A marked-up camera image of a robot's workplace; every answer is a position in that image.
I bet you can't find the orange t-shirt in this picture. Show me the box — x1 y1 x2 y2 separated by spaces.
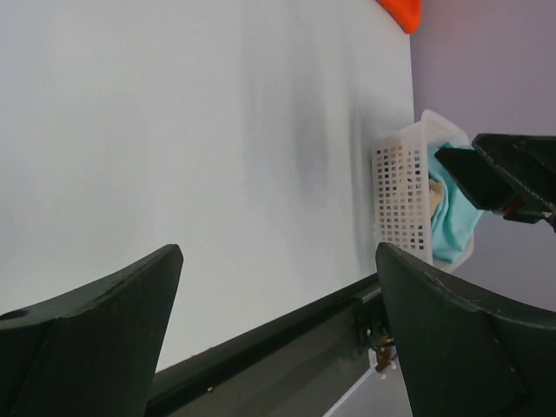
377 0 422 35

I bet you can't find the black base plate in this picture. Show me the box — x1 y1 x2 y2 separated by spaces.
145 275 389 416

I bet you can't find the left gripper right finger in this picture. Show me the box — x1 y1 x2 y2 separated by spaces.
375 242 555 416

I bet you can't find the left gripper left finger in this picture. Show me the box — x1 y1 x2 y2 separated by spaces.
1 244 183 416

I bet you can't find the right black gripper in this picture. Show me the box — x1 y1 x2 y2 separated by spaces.
434 133 555 230

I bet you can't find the white plastic basket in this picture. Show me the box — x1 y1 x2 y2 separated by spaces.
369 109 474 272

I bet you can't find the teal t-shirt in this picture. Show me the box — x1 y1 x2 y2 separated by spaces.
427 142 483 264

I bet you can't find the beige t-shirt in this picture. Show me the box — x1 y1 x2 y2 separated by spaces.
428 178 445 217

